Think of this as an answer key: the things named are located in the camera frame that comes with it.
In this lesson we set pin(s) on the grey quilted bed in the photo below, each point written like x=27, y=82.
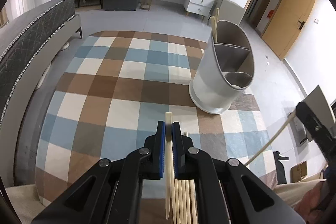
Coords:
x=24, y=37

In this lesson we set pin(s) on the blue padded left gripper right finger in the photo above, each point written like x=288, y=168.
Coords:
x=227, y=191

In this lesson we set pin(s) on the grey chair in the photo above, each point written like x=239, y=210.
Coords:
x=318, y=104

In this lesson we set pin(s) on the cardboard box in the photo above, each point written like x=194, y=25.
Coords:
x=298, y=172

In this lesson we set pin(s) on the grey nightstand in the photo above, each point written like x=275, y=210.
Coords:
x=229, y=11

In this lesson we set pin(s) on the yellow wooden door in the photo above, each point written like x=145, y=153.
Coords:
x=286, y=24

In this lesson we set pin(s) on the white grey utensil holder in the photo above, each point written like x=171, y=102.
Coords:
x=225, y=71

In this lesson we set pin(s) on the checkered tablecloth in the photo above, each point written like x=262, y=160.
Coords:
x=116, y=89

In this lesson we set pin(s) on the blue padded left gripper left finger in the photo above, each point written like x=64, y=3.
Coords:
x=110, y=191

